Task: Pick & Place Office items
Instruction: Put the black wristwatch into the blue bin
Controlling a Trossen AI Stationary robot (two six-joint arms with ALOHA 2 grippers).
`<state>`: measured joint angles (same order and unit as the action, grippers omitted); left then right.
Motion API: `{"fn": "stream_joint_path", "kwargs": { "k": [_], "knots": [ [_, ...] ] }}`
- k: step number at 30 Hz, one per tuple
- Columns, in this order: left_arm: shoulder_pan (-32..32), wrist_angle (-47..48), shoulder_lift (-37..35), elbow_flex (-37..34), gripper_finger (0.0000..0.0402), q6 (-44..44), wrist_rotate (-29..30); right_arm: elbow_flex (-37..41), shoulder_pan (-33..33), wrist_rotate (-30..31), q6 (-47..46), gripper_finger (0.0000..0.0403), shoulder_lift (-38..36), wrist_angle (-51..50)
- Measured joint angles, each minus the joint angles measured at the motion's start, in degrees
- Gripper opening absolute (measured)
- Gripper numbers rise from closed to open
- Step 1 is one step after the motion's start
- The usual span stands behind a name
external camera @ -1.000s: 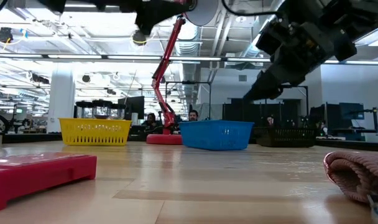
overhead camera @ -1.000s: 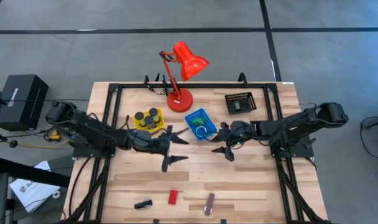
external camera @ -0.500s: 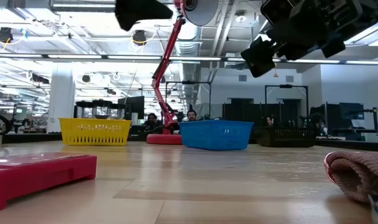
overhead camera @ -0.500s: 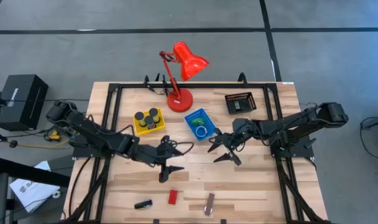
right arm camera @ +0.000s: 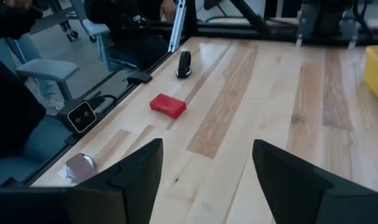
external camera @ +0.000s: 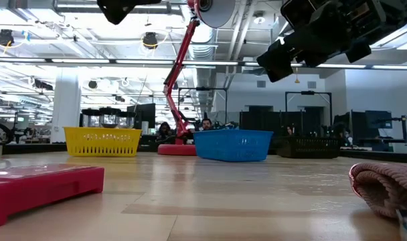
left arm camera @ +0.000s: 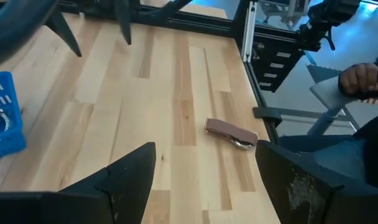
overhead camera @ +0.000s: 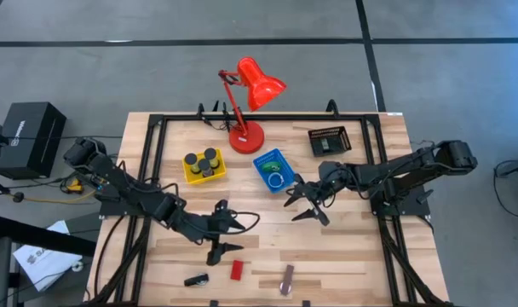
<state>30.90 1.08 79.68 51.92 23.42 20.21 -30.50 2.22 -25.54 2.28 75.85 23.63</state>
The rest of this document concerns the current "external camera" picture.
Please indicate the blue plastic basket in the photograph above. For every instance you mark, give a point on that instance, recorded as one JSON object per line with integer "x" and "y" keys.
{"x": 233, "y": 145}

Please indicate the red plastic box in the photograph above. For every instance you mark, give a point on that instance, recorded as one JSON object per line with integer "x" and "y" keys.
{"x": 39, "y": 190}

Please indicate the black gantry frame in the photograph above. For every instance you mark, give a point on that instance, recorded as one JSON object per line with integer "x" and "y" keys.
{"x": 307, "y": 92}

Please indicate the black aluminium table frame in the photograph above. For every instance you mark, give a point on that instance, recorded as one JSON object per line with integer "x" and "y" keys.
{"x": 29, "y": 149}

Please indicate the white pillar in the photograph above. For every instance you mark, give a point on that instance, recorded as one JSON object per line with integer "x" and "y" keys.
{"x": 66, "y": 100}

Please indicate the black monitor workstation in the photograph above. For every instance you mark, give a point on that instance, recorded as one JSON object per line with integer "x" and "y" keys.
{"x": 377, "y": 120}

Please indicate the person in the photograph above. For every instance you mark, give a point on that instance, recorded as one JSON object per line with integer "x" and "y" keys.
{"x": 164, "y": 129}
{"x": 207, "y": 124}
{"x": 289, "y": 130}

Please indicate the pink cloth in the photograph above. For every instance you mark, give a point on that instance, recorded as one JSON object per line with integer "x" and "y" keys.
{"x": 384, "y": 187}

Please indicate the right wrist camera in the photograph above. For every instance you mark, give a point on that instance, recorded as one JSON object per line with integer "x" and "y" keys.
{"x": 297, "y": 13}

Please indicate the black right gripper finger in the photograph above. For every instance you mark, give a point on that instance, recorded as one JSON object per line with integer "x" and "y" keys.
{"x": 357, "y": 52}
{"x": 280, "y": 62}

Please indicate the black plastic basket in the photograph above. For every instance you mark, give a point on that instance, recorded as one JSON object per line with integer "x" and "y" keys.
{"x": 307, "y": 147}

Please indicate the yellow plastic basket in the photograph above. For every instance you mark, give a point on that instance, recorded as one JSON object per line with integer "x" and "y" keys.
{"x": 103, "y": 142}

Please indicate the black ceiling device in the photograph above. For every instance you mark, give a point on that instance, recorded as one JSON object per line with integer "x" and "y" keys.
{"x": 150, "y": 39}
{"x": 4, "y": 37}

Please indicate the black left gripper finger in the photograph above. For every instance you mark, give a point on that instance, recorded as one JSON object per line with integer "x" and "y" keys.
{"x": 118, "y": 8}

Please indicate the black partition wall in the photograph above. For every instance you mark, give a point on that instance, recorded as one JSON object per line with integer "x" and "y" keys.
{"x": 257, "y": 124}

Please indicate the long strip light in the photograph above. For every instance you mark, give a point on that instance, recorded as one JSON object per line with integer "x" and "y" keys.
{"x": 79, "y": 61}

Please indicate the black monitor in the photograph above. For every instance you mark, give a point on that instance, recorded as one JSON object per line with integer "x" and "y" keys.
{"x": 141, "y": 115}

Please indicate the red desk lamp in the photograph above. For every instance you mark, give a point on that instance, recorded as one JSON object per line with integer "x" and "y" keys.
{"x": 176, "y": 149}

